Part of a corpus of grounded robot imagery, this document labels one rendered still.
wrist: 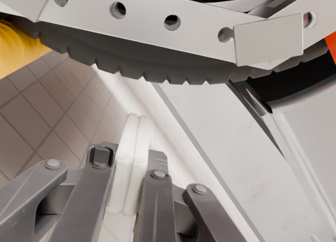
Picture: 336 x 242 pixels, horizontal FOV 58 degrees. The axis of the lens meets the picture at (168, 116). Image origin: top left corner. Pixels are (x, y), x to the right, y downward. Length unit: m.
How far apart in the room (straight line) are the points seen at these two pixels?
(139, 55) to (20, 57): 0.13
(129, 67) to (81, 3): 0.11
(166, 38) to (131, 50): 0.09
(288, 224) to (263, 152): 1.48
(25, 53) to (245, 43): 0.24
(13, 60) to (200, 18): 0.20
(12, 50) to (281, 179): 4.93
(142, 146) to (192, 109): 4.09
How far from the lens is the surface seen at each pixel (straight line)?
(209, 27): 0.26
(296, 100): 0.48
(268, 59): 0.27
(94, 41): 0.34
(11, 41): 0.36
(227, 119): 4.38
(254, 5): 0.35
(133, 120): 0.19
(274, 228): 5.70
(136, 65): 0.34
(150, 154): 0.17
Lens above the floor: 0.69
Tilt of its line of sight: 10 degrees down
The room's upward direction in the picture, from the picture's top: 59 degrees clockwise
